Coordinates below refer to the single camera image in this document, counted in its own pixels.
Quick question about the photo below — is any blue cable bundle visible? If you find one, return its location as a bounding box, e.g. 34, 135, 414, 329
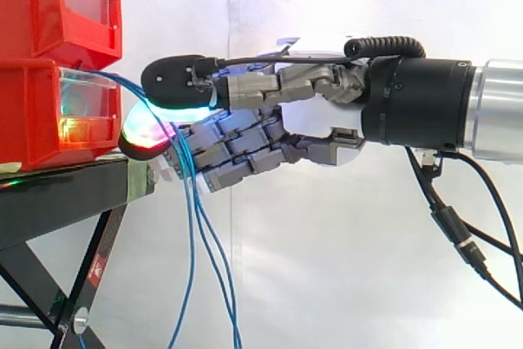
79, 69, 244, 349

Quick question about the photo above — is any red bin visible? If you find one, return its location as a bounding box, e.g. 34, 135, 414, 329
0, 58, 123, 173
0, 0, 123, 70

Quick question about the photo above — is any black stand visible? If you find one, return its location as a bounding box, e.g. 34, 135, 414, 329
0, 153, 156, 349

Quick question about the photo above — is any thin black cable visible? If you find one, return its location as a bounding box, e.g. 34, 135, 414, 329
404, 145, 523, 311

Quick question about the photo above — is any black coiled cable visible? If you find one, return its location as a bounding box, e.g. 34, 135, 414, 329
343, 35, 427, 60

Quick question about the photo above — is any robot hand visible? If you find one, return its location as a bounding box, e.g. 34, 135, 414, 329
117, 36, 371, 195

